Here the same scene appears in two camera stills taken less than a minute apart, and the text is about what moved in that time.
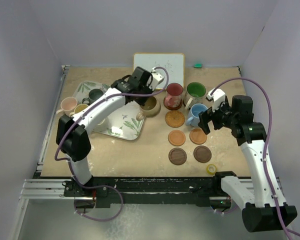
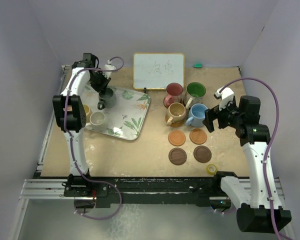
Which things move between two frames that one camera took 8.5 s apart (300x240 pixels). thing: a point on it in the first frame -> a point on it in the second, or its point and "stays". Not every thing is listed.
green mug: (195, 93) stays
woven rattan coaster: (174, 119) stays
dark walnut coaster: (202, 154) stays
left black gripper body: (144, 89) -> (99, 81)
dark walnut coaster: (177, 156) stays
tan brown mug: (151, 109) -> (176, 113)
